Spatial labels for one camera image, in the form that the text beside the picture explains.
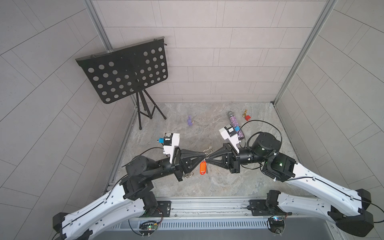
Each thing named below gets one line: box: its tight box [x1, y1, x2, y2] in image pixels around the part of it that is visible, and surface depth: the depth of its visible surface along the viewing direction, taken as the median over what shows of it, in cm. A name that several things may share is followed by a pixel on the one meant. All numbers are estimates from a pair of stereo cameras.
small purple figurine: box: [187, 115, 193, 126], surface depth 104 cm
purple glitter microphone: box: [228, 111, 245, 140], surface depth 48 cm
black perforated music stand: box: [75, 36, 169, 131], surface depth 75 cm
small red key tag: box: [200, 160, 207, 175], surface depth 49 cm
